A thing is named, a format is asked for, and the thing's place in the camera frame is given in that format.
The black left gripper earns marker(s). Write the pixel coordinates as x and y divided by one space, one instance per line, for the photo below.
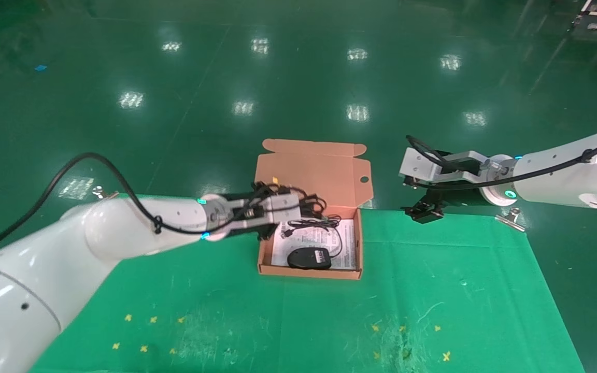
244 231

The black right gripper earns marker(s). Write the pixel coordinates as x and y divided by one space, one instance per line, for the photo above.
459 196

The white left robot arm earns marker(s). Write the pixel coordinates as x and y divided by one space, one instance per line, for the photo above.
70 269

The orange cardboard box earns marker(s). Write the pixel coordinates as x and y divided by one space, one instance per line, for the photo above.
314 171

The white printed leaflet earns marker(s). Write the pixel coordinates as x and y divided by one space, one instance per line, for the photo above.
347 248

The silver metal clip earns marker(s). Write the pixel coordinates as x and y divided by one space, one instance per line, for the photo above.
102 193
511 218

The green table mat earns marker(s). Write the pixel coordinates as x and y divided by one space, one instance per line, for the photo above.
329 316

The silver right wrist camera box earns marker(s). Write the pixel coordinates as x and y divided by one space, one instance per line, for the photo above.
423 165

